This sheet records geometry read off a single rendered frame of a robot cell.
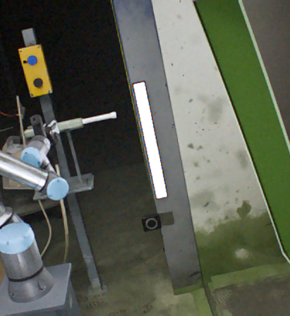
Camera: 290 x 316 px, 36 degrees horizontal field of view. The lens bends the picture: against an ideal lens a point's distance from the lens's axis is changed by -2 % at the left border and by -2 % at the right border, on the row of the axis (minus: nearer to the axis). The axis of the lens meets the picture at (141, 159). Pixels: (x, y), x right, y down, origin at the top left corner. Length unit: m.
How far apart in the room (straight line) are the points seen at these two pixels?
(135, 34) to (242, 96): 0.68
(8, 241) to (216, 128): 1.20
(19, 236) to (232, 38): 1.11
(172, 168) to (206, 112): 0.34
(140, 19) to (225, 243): 1.31
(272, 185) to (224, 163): 0.52
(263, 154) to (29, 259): 1.03
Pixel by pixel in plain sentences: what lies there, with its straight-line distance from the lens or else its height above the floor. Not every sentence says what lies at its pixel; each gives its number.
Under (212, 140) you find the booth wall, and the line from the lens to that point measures 2.38.
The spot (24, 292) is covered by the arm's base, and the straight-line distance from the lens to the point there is 1.85.
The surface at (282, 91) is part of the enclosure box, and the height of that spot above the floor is 1.35.
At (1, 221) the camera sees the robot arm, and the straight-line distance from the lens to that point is 1.92.
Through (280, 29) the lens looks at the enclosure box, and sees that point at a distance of 1.20.
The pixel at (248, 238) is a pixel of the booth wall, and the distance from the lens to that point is 2.65.
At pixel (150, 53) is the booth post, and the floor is 1.40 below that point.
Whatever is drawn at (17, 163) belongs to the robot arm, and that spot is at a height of 1.16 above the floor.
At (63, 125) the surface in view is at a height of 1.13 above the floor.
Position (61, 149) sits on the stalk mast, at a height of 0.96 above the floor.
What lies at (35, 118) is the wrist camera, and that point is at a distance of 2.06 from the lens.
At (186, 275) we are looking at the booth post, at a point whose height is 0.12.
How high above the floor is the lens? 1.62
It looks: 18 degrees down
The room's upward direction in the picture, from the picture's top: 12 degrees counter-clockwise
